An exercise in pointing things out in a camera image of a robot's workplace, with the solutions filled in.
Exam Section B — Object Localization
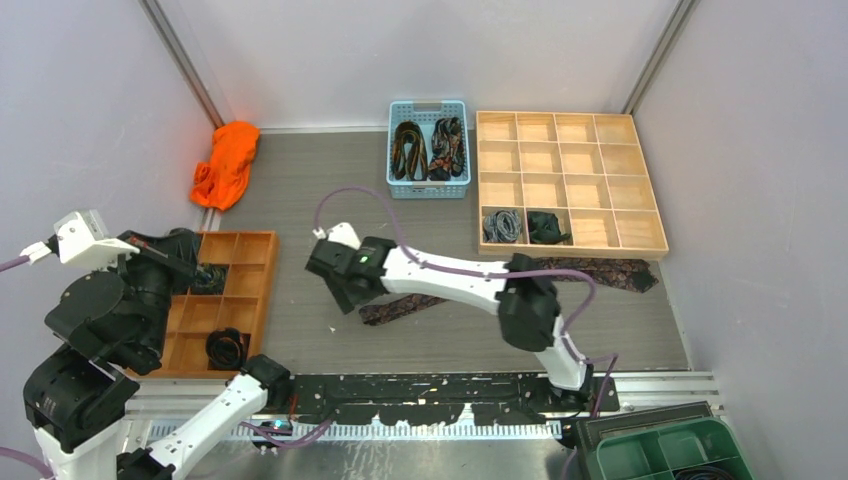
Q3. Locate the dark framed box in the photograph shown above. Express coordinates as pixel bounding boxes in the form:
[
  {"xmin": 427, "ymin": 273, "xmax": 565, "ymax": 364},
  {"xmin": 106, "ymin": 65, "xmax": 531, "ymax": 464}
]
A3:
[{"xmin": 569, "ymin": 401, "xmax": 713, "ymax": 479}]

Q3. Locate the red floral dark tie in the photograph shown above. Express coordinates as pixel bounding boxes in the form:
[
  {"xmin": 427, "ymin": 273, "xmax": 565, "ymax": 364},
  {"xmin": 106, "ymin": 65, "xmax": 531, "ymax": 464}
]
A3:
[{"xmin": 428, "ymin": 117, "xmax": 465, "ymax": 181}]

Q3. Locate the orange striped dark tie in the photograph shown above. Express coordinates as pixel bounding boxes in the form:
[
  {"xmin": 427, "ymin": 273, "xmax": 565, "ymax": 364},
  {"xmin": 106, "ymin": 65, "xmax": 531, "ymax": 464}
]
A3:
[{"xmin": 391, "ymin": 121, "xmax": 428, "ymax": 181}]

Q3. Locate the orange cloth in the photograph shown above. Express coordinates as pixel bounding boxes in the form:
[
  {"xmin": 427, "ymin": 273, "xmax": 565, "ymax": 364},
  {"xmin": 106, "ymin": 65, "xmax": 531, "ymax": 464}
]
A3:
[{"xmin": 188, "ymin": 121, "xmax": 260, "ymax": 211}]

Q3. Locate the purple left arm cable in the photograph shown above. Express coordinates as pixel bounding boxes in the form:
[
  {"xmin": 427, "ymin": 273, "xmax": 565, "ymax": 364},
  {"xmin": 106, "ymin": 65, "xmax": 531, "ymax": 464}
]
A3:
[{"xmin": 0, "ymin": 254, "xmax": 333, "ymax": 480}]

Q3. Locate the black orange rolled tie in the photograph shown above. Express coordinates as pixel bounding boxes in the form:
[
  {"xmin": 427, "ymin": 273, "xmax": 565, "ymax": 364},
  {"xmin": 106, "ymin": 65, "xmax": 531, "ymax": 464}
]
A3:
[{"xmin": 204, "ymin": 327, "xmax": 251, "ymax": 371}]

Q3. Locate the light wooden compartment tray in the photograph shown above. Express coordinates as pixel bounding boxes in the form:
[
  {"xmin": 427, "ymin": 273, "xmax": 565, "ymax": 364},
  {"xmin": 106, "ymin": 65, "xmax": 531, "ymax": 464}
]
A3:
[{"xmin": 476, "ymin": 111, "xmax": 669, "ymax": 261}]

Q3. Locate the green patterned rolled tie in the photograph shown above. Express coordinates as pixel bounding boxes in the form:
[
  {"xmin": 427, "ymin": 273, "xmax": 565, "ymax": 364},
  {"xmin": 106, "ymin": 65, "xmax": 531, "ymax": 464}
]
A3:
[{"xmin": 189, "ymin": 263, "xmax": 229, "ymax": 295}]

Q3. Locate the perforated aluminium rail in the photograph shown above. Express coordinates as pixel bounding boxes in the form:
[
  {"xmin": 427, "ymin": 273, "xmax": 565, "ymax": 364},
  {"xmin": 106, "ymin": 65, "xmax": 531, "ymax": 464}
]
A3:
[{"xmin": 146, "ymin": 419, "xmax": 563, "ymax": 443}]

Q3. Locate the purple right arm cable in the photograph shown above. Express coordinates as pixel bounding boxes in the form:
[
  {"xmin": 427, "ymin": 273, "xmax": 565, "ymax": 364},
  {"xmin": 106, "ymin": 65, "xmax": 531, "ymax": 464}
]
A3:
[{"xmin": 313, "ymin": 186, "xmax": 621, "ymax": 480}]

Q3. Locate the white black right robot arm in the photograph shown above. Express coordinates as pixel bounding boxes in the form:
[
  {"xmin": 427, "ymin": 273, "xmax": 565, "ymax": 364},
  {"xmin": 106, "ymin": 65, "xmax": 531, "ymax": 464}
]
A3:
[{"xmin": 306, "ymin": 222, "xmax": 595, "ymax": 411}]

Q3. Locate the grey patterned rolled tie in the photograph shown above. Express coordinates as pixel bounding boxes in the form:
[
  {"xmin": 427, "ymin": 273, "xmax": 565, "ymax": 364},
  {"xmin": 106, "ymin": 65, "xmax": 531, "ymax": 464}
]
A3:
[{"xmin": 482, "ymin": 209, "xmax": 523, "ymax": 244}]

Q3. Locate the brown paisley patterned tie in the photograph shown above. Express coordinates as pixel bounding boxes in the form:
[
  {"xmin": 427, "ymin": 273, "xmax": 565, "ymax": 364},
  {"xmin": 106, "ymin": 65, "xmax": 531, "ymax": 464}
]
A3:
[{"xmin": 358, "ymin": 257, "xmax": 659, "ymax": 326}]

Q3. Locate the green plastic bin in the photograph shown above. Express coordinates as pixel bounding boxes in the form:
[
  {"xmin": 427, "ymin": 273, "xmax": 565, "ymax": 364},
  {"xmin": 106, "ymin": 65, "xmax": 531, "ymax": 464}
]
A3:
[{"xmin": 587, "ymin": 417, "xmax": 754, "ymax": 479}]

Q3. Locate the dark green rolled tie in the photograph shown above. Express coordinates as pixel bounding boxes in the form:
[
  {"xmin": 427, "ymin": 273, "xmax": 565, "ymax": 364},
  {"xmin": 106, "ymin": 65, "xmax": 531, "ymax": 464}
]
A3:
[{"xmin": 526, "ymin": 211, "xmax": 571, "ymax": 245}]

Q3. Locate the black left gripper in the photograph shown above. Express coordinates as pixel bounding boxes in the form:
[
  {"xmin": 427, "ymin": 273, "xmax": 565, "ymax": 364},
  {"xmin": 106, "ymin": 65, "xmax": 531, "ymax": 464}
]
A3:
[{"xmin": 102, "ymin": 225, "xmax": 207, "ymax": 359}]

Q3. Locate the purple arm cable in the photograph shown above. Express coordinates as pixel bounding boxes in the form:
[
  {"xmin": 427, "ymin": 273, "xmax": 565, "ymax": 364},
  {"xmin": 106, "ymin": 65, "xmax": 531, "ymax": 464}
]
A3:
[
  {"xmin": 313, "ymin": 186, "xmax": 621, "ymax": 480},
  {"xmin": 0, "ymin": 254, "xmax": 333, "ymax": 480}
]

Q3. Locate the orange wooden compartment tray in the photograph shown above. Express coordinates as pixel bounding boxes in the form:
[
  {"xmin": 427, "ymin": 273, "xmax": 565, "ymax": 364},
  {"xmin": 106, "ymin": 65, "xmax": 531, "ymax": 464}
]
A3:
[{"xmin": 148, "ymin": 231, "xmax": 280, "ymax": 379}]

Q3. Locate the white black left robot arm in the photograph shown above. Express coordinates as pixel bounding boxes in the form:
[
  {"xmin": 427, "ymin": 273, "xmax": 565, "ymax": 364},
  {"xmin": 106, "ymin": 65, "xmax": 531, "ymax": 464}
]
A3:
[{"xmin": 21, "ymin": 209, "xmax": 293, "ymax": 479}]

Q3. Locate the light blue plastic basket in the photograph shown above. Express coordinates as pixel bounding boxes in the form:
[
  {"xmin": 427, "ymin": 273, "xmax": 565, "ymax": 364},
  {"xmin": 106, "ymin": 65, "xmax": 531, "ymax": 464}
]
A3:
[{"xmin": 386, "ymin": 100, "xmax": 472, "ymax": 199}]

